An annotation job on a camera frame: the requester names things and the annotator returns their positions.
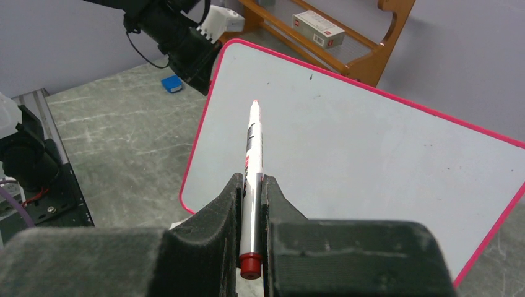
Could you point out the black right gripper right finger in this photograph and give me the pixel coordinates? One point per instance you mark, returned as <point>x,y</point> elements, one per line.
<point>311,257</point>

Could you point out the white red card box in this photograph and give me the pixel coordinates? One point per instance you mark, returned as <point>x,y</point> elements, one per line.
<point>318,29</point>

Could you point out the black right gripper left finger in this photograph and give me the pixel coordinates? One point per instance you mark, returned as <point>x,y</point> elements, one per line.
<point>196,258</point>

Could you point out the pink framed whiteboard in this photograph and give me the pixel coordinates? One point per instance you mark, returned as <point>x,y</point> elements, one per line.
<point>340,149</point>

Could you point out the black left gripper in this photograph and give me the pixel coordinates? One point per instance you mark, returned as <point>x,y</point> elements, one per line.
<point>191,56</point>

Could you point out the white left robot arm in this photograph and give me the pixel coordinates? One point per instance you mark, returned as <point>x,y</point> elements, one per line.
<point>157,19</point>

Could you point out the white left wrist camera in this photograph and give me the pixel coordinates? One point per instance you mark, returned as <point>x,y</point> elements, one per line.
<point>218,21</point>

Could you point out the wooden shelf rack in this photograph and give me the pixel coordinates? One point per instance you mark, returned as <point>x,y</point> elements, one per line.
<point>358,57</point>

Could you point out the red capped whiteboard marker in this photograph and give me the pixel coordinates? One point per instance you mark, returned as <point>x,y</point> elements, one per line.
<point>250,256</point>

